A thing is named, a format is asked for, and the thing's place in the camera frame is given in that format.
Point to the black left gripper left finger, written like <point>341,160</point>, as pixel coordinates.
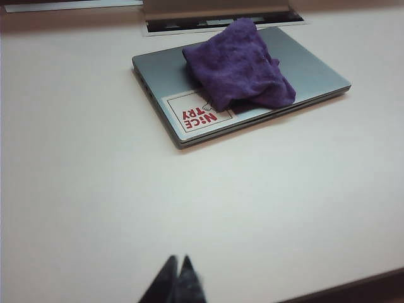
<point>164,284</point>

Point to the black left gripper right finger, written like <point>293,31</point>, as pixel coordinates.
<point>189,284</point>

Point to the purple microfibre rag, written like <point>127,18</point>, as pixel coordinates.
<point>240,69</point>

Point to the silver closed laptop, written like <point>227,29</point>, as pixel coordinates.
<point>158,72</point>

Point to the white sticker with red letters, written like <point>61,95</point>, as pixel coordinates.
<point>192,126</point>

